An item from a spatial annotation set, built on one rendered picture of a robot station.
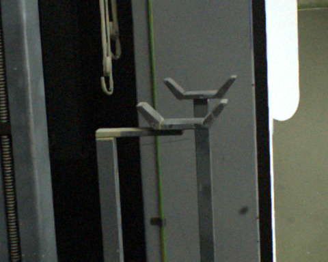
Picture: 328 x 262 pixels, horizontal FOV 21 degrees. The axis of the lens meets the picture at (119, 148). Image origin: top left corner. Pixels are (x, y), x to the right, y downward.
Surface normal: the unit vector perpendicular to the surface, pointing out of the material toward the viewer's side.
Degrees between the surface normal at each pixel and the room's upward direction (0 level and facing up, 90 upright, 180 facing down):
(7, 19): 90
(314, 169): 57
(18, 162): 90
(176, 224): 90
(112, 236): 90
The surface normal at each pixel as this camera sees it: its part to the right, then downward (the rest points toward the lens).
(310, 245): -0.17, -0.38
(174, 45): -0.17, 0.18
